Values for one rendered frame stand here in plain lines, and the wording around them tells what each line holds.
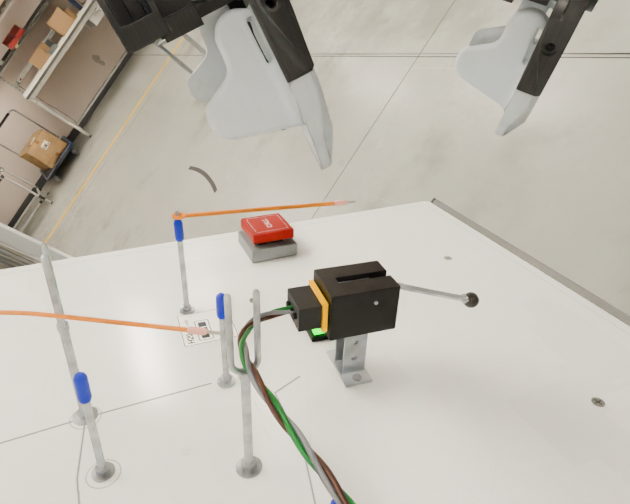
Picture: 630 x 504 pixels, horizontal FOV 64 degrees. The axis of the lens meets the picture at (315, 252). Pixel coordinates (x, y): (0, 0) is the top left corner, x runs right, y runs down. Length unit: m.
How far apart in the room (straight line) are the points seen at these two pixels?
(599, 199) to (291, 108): 1.54
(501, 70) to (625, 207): 1.37
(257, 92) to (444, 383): 0.29
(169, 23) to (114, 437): 0.28
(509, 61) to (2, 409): 0.44
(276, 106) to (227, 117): 0.03
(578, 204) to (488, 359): 1.32
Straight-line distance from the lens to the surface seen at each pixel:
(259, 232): 0.58
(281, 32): 0.26
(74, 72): 8.41
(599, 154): 1.85
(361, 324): 0.39
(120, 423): 0.42
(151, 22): 0.27
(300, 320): 0.38
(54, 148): 7.59
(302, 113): 0.27
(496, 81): 0.37
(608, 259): 1.65
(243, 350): 0.32
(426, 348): 0.48
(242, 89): 0.27
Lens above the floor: 1.41
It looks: 37 degrees down
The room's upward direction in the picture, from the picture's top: 56 degrees counter-clockwise
